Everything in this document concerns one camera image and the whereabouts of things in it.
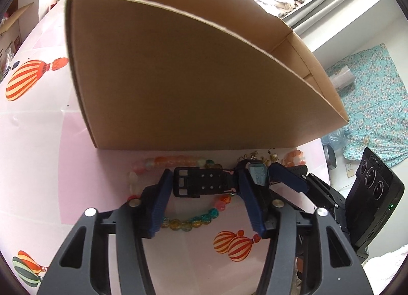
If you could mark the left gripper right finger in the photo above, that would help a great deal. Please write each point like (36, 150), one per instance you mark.
(330, 264)

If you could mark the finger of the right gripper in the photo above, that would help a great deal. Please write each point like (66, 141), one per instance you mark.
(293, 177)

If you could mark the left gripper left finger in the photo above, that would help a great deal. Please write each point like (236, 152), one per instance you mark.
(81, 264)

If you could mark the gold basket charm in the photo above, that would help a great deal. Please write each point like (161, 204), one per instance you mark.
(269, 158)

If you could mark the black digital wristwatch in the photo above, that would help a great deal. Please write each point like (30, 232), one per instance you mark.
(193, 182)

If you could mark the pink balloon print tablecloth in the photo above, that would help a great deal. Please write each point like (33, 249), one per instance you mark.
(51, 173)

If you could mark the teal floral bedsheet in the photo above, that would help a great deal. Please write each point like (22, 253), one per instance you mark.
(376, 103)

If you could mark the rolled white poster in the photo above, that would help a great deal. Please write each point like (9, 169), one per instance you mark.
(342, 78)

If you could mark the brown cardboard box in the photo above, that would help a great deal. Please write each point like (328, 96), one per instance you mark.
(195, 75)

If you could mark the black camera box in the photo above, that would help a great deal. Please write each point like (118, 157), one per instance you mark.
(374, 196)

